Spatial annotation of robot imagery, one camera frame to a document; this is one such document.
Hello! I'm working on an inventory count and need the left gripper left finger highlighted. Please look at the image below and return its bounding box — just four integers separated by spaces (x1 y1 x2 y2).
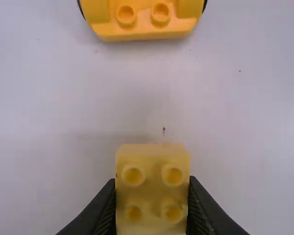
55 178 118 235

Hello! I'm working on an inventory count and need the yellow toy brick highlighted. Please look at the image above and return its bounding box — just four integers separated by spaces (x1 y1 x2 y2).
115 143 192 235

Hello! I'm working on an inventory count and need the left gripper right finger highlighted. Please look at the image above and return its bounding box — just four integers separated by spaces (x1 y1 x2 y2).
185 175 240 235

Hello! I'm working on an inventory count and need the yellow toy car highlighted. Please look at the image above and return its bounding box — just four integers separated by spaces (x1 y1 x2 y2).
77 0 208 44

